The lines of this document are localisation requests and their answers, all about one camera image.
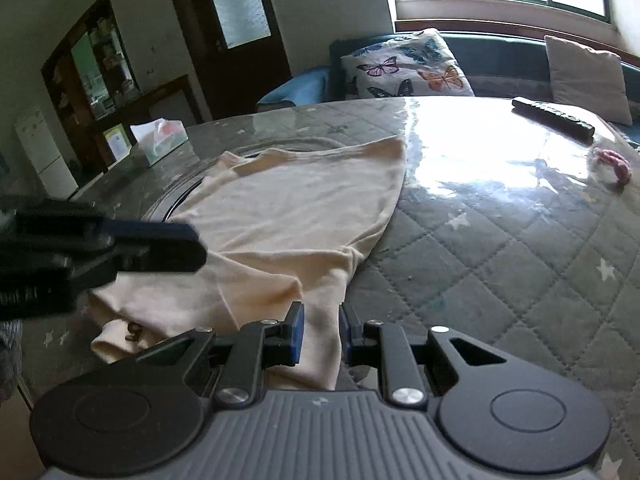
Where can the round induction cooktop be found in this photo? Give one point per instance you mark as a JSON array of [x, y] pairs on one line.
[[178, 191]]

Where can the grey square pillow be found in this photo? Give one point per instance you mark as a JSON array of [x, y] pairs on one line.
[[588, 78]]

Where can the dark wooden door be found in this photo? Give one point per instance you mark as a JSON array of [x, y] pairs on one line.
[[236, 49]]

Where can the tissue box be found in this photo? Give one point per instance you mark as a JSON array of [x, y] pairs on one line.
[[156, 139]]

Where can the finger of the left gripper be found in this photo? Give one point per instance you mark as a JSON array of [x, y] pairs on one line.
[[142, 233], [158, 258]]

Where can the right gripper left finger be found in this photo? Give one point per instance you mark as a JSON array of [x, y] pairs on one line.
[[291, 335]]

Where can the black remote control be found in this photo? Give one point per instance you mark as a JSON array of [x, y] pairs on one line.
[[552, 117]]

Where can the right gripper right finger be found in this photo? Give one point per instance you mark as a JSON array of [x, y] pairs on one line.
[[351, 335]]

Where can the cream knit sweater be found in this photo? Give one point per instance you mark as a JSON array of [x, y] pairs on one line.
[[278, 228]]

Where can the dark wooden shelf cabinet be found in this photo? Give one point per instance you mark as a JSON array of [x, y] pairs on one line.
[[92, 87]]

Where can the white refrigerator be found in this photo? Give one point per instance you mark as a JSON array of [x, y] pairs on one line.
[[41, 150]]

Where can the butterfly print pillow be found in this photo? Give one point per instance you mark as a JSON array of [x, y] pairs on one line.
[[418, 64]]

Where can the dark teal sofa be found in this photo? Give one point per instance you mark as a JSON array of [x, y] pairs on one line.
[[498, 66]]

